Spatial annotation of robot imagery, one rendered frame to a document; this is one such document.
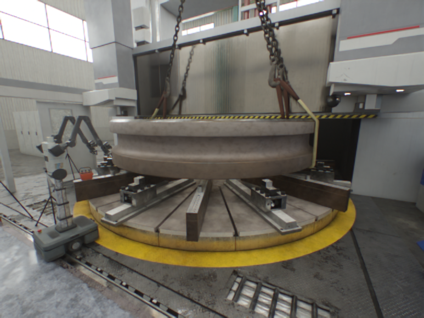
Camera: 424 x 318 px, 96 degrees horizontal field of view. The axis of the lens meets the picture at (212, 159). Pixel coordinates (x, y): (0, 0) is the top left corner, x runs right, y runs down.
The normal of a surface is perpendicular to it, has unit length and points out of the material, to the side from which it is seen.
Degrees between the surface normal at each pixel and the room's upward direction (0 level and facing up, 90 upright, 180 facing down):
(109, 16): 90
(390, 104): 90
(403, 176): 90
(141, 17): 90
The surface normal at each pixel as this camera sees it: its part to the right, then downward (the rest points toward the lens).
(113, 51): -0.47, 0.18
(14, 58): 0.89, 0.09
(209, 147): -0.02, 0.19
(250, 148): 0.24, 0.19
